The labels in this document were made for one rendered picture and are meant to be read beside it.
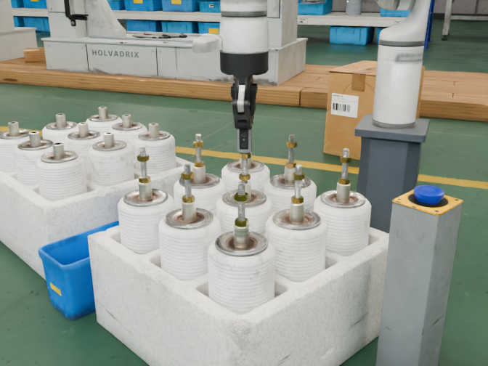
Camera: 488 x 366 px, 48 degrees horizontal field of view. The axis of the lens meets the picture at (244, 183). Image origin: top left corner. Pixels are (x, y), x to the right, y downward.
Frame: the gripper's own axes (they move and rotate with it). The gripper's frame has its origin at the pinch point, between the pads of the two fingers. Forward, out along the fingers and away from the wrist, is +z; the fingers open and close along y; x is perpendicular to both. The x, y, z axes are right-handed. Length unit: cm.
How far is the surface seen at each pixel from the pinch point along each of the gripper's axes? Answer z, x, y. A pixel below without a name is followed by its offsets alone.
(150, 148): 11.8, 24.7, 31.9
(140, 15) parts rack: 12, 159, 507
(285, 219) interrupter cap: 10.5, -7.0, -7.9
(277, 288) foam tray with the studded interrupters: 18.9, -6.2, -14.4
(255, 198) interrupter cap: 10.4, -1.7, 0.2
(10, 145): 11, 57, 30
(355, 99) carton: 14, -28, 102
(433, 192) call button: 2.8, -27.0, -14.4
